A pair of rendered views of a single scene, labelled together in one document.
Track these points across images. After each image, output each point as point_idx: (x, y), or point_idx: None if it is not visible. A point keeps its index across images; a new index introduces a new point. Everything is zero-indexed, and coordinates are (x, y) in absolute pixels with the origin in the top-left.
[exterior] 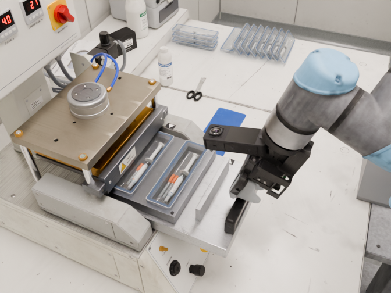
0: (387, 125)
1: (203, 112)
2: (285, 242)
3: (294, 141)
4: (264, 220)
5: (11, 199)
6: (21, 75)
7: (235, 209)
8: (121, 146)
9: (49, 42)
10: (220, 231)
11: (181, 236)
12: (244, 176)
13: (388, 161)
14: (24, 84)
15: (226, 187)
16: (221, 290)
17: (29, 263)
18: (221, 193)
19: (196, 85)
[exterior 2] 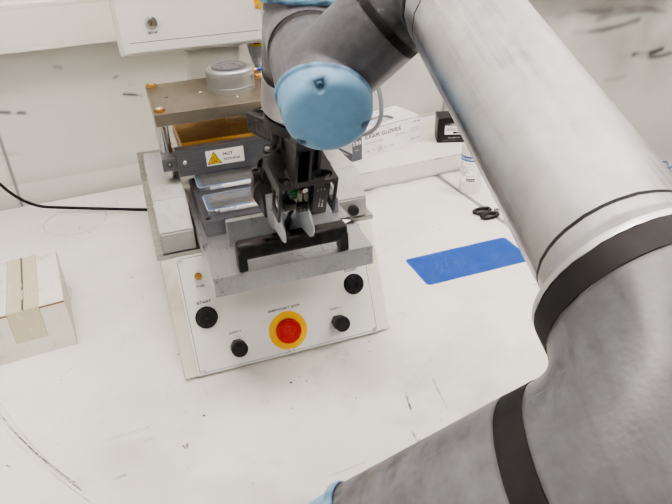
0: (294, 49)
1: (475, 233)
2: (388, 406)
3: (268, 100)
4: (394, 368)
5: (143, 175)
6: (194, 37)
7: (257, 238)
8: (229, 137)
9: (246, 18)
10: (235, 263)
11: (203, 255)
12: (256, 172)
13: (280, 108)
14: (207, 58)
15: None
16: (248, 395)
17: (137, 266)
18: None
19: None
